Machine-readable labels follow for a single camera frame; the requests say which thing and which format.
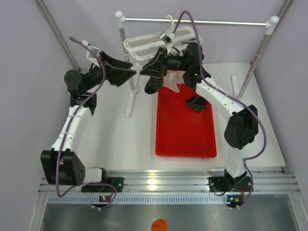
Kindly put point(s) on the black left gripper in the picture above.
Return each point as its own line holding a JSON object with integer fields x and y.
{"x": 116, "y": 70}

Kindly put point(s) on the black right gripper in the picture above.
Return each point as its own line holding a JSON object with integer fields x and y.
{"x": 158, "y": 66}

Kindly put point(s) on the black striped sock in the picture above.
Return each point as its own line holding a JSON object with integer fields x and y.
{"x": 153, "y": 85}
{"x": 196, "y": 103}

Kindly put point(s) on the pale pink sock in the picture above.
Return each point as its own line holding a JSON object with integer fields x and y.
{"x": 172, "y": 79}

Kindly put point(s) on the white clip sock hanger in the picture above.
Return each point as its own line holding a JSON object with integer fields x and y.
{"x": 143, "y": 48}

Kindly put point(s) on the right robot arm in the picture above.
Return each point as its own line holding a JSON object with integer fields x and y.
{"x": 242, "y": 120}

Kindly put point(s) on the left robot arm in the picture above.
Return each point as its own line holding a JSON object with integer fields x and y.
{"x": 61, "y": 163}

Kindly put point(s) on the white rack base foot left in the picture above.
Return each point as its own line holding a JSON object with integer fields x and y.
{"x": 132, "y": 92}

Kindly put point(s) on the red plastic tray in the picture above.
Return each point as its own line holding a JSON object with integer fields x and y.
{"x": 182, "y": 131}

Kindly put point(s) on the orange round object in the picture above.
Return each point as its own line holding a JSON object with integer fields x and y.
{"x": 159, "y": 225}

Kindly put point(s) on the white drying rack frame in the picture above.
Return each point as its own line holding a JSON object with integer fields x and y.
{"x": 269, "y": 28}

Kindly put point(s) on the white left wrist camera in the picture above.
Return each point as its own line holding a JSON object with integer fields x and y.
{"x": 91, "y": 56}

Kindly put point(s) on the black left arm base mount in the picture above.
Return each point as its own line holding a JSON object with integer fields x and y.
{"x": 111, "y": 185}

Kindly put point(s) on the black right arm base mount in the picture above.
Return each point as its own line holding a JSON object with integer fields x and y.
{"x": 221, "y": 185}

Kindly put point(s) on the aluminium mounting rail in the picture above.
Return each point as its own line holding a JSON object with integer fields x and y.
{"x": 266, "y": 181}

